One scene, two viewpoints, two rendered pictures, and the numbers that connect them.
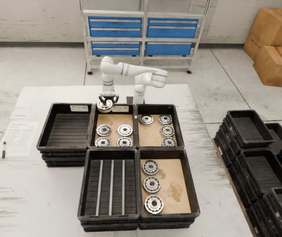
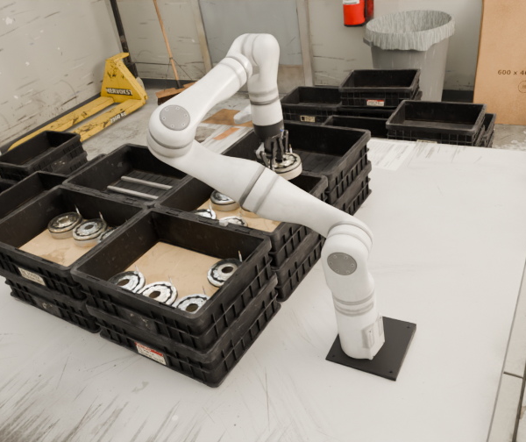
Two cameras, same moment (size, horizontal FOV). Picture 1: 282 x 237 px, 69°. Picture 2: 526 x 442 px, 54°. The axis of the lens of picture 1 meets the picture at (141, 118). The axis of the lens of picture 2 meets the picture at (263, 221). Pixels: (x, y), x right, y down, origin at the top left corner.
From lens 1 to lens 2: 1.97 m
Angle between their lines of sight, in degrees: 90
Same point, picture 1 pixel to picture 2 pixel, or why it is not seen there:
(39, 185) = not seen: hidden behind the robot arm
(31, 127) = (385, 163)
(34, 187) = not seen: hidden behind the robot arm
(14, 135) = (375, 148)
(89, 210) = (141, 175)
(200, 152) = (70, 413)
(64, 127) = (317, 167)
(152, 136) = (177, 275)
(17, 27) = not seen: outside the picture
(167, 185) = (68, 254)
